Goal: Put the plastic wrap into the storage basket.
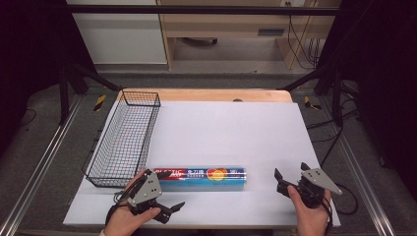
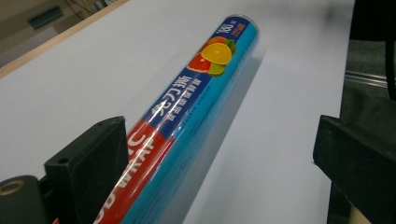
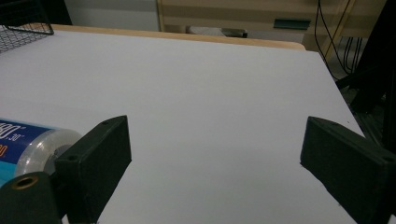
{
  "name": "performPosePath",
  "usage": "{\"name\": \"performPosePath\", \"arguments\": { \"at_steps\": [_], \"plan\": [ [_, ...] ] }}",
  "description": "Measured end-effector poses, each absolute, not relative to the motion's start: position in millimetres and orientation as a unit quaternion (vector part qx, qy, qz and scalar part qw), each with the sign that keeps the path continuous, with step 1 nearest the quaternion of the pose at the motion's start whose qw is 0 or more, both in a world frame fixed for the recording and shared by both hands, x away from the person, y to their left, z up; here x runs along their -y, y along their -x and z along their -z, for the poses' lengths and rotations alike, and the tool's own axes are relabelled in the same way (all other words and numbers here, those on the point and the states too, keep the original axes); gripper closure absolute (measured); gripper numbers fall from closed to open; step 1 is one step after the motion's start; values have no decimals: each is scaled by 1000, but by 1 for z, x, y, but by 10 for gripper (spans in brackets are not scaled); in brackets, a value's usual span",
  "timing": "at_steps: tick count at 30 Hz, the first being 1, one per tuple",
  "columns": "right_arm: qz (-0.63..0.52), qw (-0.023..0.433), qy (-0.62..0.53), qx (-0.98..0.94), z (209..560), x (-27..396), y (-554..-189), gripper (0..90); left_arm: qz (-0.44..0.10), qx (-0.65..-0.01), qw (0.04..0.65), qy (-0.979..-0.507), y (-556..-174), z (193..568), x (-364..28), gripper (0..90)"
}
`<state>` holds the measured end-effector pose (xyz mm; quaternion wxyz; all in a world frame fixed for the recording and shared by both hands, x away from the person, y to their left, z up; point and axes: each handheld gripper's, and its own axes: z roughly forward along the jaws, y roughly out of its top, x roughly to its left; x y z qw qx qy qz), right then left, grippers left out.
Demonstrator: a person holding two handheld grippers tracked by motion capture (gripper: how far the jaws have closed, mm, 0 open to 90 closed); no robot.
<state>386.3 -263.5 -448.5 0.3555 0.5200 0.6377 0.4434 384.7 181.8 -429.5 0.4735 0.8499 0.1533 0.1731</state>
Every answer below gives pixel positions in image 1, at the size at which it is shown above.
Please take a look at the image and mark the black hanging cables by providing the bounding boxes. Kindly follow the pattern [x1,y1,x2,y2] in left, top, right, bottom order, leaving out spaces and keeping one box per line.
[286,1,322,71]

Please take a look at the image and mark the thin black floor cable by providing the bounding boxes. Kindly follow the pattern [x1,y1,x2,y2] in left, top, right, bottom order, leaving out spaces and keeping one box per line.
[19,108,37,128]

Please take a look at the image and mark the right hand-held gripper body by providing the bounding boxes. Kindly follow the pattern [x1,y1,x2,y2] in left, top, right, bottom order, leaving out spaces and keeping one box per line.
[276,167,344,209]

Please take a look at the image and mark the black horizontal frame bar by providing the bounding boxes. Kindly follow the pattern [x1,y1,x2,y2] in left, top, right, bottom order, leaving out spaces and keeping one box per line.
[63,4,342,17]

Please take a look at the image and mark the light wooden desk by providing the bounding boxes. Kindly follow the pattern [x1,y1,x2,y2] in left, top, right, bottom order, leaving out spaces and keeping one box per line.
[156,0,342,71]

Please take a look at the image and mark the white table mat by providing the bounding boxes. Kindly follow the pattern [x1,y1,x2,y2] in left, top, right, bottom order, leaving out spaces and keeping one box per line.
[63,100,341,229]

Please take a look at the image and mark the black metal stand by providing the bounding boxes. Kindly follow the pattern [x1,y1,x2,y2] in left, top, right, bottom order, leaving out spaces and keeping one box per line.
[280,61,346,128]
[58,61,123,127]

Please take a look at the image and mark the yellow black tape piece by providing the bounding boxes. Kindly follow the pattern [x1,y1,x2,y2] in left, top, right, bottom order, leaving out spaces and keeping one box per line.
[93,94,107,112]

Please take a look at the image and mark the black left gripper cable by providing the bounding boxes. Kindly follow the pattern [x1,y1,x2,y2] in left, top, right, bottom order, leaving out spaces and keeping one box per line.
[104,187,133,226]

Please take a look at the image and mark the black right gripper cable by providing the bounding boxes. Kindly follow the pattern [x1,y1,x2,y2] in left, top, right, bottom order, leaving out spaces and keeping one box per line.
[322,182,359,236]

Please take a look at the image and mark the black curtain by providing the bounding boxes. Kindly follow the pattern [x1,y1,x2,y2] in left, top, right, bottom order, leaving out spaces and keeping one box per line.
[0,0,97,159]
[314,0,417,193]

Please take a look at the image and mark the black wire basket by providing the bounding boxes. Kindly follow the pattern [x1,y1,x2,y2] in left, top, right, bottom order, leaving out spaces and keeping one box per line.
[82,89,162,189]

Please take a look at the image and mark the white cabinet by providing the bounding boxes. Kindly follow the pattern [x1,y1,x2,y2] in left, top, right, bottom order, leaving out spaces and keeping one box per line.
[66,0,168,66]

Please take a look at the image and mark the person's right hand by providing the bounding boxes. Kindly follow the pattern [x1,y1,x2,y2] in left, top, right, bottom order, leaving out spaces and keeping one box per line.
[287,184,332,236]

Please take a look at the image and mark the silver metal rail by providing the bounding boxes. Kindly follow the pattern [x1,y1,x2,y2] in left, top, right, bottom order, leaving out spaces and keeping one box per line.
[0,93,84,236]
[322,97,397,236]

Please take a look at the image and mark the wooden table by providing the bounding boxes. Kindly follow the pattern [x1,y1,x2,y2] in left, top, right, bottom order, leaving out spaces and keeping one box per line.
[116,88,294,104]

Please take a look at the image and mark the yellow-handled tool right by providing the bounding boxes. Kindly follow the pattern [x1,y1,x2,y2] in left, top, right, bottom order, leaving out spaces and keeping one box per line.
[303,95,323,111]

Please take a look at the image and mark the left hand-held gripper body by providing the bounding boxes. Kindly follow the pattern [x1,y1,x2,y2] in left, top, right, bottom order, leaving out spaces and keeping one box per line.
[126,168,164,216]

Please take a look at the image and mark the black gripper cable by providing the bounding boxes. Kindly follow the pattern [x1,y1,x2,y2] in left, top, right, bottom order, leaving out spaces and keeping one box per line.
[322,182,359,236]
[104,187,133,226]

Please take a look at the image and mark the blue cling film roll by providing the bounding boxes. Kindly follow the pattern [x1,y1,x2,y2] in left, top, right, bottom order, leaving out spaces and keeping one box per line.
[152,166,248,192]

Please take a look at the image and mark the person's left hand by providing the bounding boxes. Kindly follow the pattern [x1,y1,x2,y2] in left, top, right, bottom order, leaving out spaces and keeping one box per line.
[103,169,162,236]

